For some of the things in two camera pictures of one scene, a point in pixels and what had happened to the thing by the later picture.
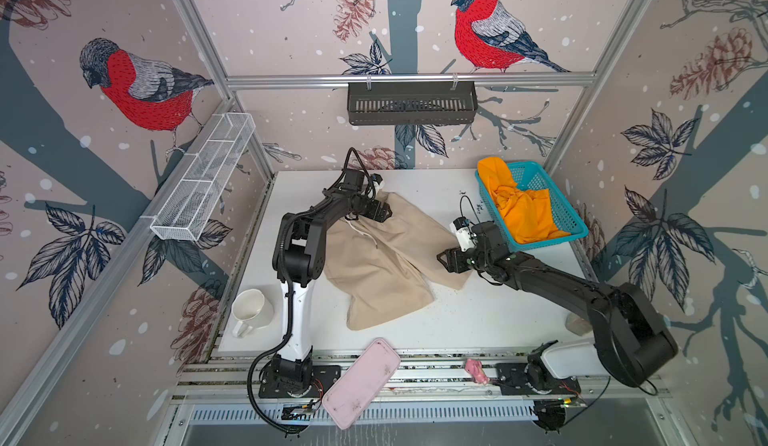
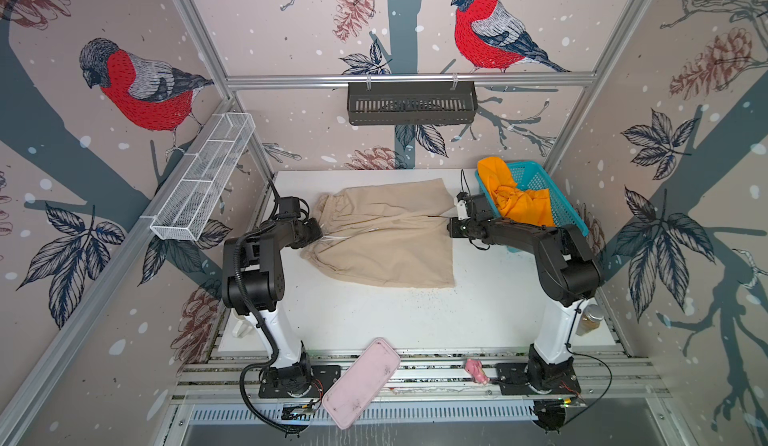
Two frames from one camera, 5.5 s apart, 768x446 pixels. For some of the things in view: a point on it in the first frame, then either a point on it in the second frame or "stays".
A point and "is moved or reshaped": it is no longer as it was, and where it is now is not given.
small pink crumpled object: (475, 369) stays
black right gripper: (454, 255) -> (454, 228)
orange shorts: (527, 213) stays
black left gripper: (381, 214) -> (315, 231)
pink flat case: (354, 391) stays
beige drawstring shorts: (385, 265) is moved or reshaped
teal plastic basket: (529, 175) stays
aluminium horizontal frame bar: (409, 81) stays
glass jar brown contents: (578, 325) stays
